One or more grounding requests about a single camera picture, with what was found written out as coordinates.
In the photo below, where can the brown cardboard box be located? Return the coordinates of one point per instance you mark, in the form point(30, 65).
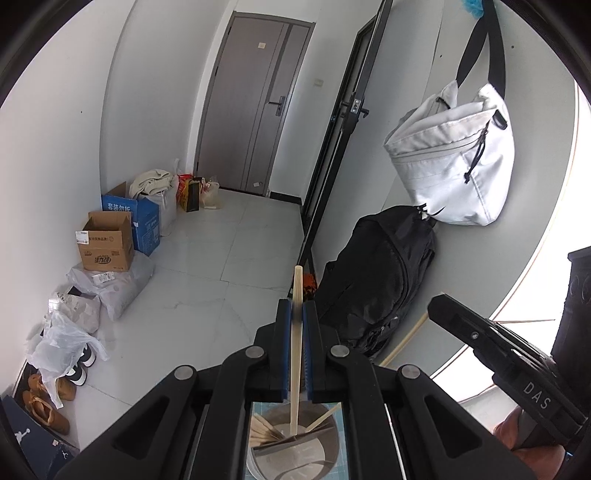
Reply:
point(105, 242)

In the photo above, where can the grey entrance door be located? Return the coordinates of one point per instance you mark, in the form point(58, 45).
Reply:
point(247, 99)

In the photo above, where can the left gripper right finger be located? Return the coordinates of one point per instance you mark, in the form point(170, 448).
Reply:
point(314, 353)

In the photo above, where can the black white sneakers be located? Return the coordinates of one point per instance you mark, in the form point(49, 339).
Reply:
point(77, 374)

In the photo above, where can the teal checked tablecloth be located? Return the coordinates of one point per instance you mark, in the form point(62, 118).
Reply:
point(339, 442)

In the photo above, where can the beige cloth pile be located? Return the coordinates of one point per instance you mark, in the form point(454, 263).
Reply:
point(151, 182)

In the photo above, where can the clear plastic bag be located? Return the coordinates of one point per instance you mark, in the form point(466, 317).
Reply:
point(209, 193)

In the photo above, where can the grey white utensil holder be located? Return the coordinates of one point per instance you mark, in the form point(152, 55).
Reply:
point(295, 442)

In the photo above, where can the chopstick bundle in holder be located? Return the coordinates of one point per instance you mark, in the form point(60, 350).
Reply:
point(261, 432)

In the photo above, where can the grey plastic parcel bag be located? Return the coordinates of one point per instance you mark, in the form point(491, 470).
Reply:
point(116, 290)

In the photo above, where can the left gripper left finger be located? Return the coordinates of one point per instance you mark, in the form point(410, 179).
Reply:
point(280, 351)

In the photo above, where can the white plastic bag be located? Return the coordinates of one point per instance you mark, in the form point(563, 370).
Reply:
point(56, 350)

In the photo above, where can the white sling bag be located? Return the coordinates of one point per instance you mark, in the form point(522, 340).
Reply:
point(456, 160)

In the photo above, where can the black metal frame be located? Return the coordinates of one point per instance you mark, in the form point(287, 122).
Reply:
point(346, 113)

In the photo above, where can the blue cardboard box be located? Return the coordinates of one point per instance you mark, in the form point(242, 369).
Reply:
point(144, 217)

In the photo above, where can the wooden chopstick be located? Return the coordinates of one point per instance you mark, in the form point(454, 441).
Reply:
point(296, 345)

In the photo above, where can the red yellow paper bag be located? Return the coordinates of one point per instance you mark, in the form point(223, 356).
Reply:
point(188, 192)

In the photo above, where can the black backpack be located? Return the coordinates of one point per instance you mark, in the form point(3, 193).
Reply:
point(368, 289)

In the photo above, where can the brown shoes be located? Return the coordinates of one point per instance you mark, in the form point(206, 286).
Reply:
point(38, 404)

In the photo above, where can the navy jordan shoe box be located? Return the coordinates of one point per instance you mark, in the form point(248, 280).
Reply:
point(44, 452)

